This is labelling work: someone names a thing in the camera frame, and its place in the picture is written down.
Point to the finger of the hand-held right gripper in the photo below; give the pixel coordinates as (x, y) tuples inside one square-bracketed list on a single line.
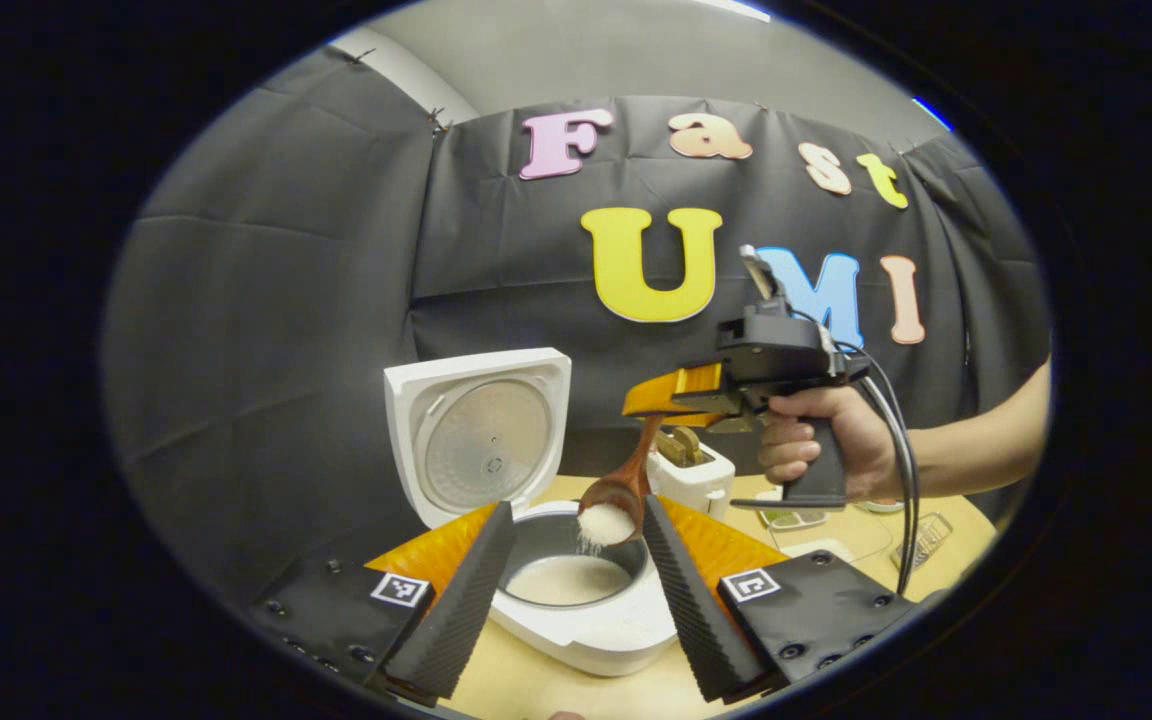
[(676, 392)]

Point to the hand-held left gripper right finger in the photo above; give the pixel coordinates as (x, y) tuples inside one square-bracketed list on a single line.
[(696, 620)]

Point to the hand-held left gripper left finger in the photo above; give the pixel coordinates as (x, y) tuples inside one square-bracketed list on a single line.
[(451, 620)]

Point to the brown wooden spoon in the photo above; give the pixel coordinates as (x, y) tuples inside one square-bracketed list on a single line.
[(621, 495)]

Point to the white rice cooker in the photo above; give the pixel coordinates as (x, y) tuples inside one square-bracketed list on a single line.
[(476, 440)]

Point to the toast slice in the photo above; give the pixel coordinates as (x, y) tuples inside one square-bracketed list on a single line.
[(681, 445)]

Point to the white toaster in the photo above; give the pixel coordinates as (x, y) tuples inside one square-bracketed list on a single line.
[(696, 485)]

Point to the white divided bean dish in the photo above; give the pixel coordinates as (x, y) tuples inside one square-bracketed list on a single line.
[(796, 517)]

